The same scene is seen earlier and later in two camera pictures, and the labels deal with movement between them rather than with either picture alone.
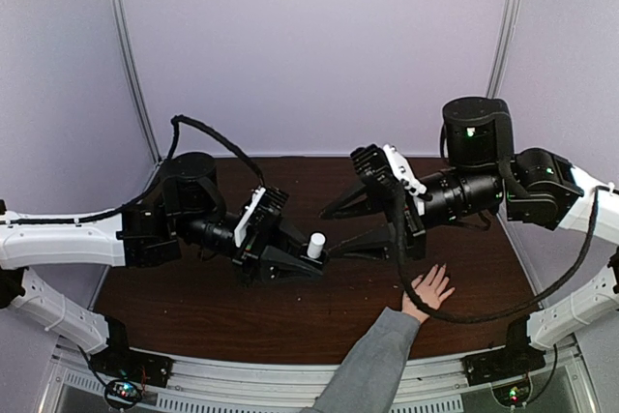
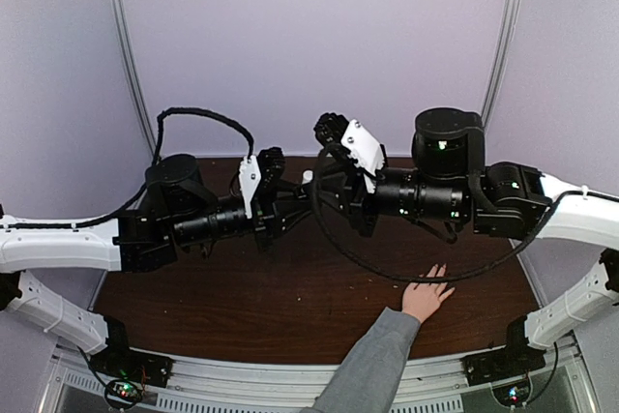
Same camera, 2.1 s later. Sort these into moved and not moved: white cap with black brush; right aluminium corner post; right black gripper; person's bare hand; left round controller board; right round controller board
Moved: right black gripper; white cap with black brush
Not moved: left round controller board; person's bare hand; right aluminium corner post; right round controller board
